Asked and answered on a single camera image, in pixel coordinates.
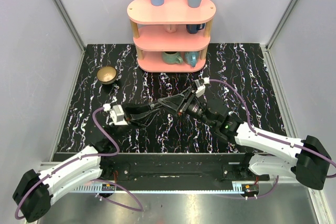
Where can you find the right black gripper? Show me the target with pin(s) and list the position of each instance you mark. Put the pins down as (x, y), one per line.
(178, 103)

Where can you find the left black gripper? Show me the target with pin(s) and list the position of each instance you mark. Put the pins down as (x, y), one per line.
(127, 116)

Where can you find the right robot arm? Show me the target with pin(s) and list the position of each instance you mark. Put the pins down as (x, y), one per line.
(306, 160)

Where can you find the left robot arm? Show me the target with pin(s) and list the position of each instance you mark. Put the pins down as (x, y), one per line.
(38, 191)

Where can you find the green ceramic mug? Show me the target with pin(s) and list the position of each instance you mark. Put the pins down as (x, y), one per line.
(171, 57)

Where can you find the light blue ceramic mug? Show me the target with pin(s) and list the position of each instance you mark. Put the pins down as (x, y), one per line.
(191, 58)

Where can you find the gold bowl with dark rim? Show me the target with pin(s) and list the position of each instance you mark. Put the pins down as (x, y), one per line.
(107, 75)

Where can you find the pink three-tier wooden shelf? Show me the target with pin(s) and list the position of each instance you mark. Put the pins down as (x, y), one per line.
(151, 39)

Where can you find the pink mug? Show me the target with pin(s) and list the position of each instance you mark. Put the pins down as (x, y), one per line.
(171, 28)

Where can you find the dark blue mug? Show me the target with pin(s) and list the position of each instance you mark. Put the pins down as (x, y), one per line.
(194, 28)

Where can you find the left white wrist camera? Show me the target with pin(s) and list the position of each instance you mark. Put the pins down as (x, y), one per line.
(116, 113)

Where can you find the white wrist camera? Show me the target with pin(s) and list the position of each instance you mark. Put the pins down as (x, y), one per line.
(201, 86)
(116, 113)

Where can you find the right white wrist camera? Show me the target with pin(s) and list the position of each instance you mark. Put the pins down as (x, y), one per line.
(201, 86)

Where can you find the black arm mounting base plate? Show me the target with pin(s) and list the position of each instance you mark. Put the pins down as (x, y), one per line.
(219, 166)

